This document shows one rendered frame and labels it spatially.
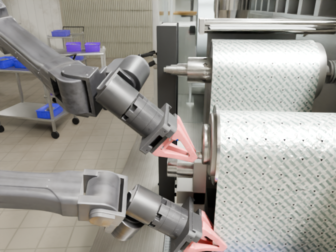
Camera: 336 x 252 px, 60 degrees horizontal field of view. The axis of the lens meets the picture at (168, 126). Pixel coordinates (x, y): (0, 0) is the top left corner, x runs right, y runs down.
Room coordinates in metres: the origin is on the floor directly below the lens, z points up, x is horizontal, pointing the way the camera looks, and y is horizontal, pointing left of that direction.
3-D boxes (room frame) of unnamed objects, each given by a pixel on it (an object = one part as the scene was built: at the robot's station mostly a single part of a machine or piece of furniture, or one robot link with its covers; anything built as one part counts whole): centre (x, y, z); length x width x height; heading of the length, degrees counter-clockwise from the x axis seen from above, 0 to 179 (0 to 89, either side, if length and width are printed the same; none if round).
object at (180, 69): (0.74, -0.02, 1.33); 0.06 x 0.03 x 0.03; 86
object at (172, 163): (0.52, -0.01, 1.18); 0.04 x 0.02 x 0.04; 176
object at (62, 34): (6.94, 2.31, 0.50); 1.08 x 0.62 x 1.01; 4
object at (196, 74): (0.73, -0.08, 1.33); 0.06 x 0.06 x 0.06; 86
